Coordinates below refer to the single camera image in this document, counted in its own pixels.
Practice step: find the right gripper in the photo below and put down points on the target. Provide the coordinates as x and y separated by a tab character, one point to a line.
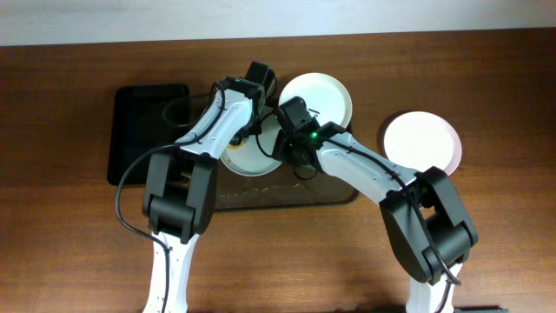
286	145

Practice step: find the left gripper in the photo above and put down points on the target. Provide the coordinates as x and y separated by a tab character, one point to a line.
237	140

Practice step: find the light blue plate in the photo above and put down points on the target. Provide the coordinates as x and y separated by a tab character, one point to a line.
247	159

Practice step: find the pink plate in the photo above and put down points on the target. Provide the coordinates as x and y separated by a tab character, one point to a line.
420	140

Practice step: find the green and yellow sponge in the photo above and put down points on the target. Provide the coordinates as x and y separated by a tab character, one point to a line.
234	146

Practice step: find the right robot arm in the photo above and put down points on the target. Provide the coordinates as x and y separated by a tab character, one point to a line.
428	227

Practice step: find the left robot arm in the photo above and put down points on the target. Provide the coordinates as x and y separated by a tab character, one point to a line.
180	190

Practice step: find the brown plastic serving tray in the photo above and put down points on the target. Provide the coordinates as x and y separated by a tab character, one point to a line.
283	187

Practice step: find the black rectangular tray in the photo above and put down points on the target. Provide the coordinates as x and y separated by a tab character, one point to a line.
138	124

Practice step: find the cream white plate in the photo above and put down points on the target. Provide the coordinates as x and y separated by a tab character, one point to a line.
326	97

